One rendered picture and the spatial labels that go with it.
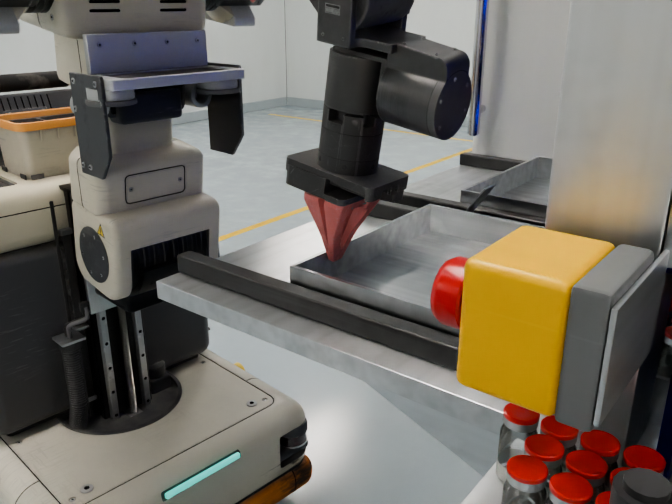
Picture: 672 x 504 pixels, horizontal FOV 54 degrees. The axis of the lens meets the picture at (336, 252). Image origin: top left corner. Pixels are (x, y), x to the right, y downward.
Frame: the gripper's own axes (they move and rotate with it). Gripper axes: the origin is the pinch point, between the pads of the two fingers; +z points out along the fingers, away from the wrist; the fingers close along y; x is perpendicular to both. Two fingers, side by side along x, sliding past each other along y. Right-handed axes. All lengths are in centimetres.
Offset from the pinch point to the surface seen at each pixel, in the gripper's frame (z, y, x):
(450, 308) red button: -11.5, 21.9, -19.7
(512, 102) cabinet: 0, -21, 87
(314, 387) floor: 103, -65, 90
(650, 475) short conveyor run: -13.9, 33.9, -28.0
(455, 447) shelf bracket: 12.2, 17.8, -2.3
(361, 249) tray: 1.5, -0.4, 5.1
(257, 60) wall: 113, -488, 493
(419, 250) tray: 2.8, 2.4, 12.8
